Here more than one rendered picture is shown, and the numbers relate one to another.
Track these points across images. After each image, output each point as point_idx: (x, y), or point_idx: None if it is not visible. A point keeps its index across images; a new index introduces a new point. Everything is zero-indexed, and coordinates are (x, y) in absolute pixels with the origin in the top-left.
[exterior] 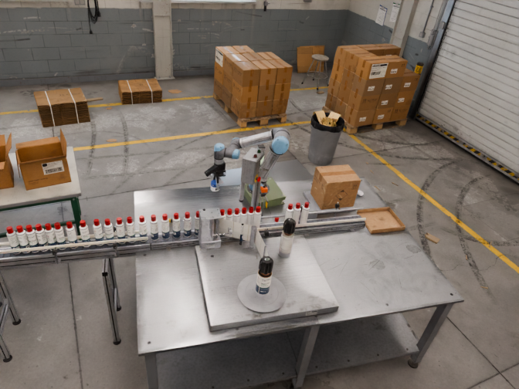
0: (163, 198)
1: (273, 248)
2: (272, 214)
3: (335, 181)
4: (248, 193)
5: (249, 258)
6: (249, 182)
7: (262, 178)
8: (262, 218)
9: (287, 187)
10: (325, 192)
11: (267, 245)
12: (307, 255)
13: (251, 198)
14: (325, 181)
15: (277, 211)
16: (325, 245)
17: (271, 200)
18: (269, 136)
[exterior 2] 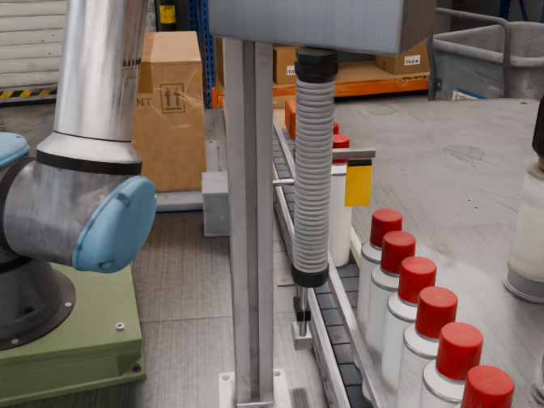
0: None
1: (514, 314)
2: (197, 315)
3: (196, 51)
4: (23, 354)
5: None
6: (426, 23)
7: (130, 146)
8: (232, 354)
9: None
10: (203, 107)
11: (499, 332)
12: (513, 234)
13: (82, 349)
14: (184, 65)
15: (176, 295)
16: (407, 213)
17: (131, 275)
18: None
